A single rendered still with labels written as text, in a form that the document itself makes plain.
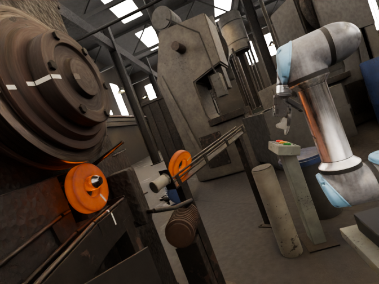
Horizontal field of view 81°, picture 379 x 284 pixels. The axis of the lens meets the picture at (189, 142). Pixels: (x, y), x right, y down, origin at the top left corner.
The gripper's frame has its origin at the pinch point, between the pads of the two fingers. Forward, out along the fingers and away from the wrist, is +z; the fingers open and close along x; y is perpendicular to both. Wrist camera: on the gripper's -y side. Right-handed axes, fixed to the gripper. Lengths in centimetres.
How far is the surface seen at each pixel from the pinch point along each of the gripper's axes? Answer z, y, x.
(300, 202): 38.7, -8.8, -2.5
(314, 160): 19.2, -23.0, -21.9
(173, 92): -47, 104, -214
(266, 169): 19.9, 10.5, 1.9
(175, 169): 17, 57, 18
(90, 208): 18, 73, 65
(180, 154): 10, 55, 16
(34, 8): -56, 114, 32
